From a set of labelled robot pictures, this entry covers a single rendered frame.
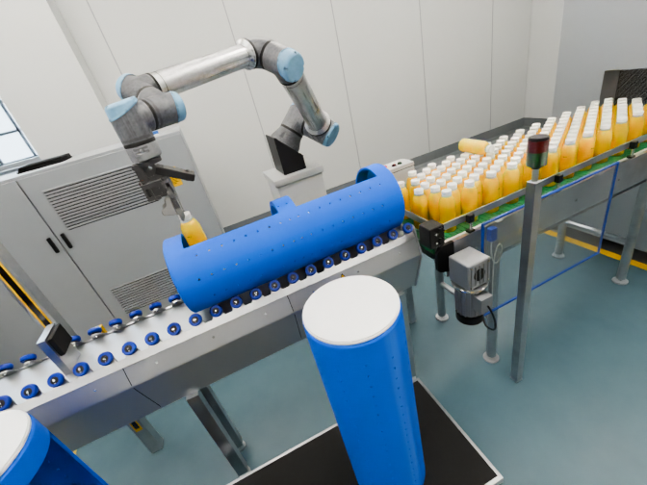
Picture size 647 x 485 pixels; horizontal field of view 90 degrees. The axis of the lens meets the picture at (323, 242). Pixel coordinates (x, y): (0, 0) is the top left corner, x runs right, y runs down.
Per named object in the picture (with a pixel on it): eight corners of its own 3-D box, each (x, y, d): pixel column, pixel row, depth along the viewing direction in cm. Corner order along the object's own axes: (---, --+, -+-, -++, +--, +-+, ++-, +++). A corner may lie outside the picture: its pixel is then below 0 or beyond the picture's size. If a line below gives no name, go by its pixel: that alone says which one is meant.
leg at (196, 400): (238, 470, 160) (184, 391, 131) (249, 464, 162) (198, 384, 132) (240, 481, 156) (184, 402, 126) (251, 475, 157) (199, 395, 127)
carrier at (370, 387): (423, 434, 141) (358, 430, 149) (401, 273, 100) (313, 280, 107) (428, 513, 117) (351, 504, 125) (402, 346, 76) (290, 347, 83)
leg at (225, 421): (234, 445, 172) (184, 367, 142) (245, 439, 174) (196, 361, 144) (236, 454, 167) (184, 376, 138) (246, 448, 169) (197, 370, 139)
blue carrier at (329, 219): (194, 287, 135) (162, 228, 121) (373, 214, 156) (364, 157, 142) (198, 329, 112) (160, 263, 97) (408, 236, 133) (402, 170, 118)
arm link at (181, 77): (257, 27, 138) (105, 72, 99) (279, 38, 134) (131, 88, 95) (258, 57, 146) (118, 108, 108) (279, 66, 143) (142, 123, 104)
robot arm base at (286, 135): (266, 134, 202) (273, 119, 200) (291, 149, 213) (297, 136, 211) (276, 139, 187) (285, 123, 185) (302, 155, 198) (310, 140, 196)
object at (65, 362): (73, 356, 117) (46, 325, 110) (85, 351, 118) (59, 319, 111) (65, 375, 109) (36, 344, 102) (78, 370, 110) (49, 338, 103)
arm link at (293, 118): (287, 129, 208) (300, 104, 205) (308, 140, 203) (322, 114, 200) (276, 120, 193) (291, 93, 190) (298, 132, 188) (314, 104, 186)
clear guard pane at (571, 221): (481, 315, 151) (482, 224, 128) (597, 251, 170) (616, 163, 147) (482, 316, 151) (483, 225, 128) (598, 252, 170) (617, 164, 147)
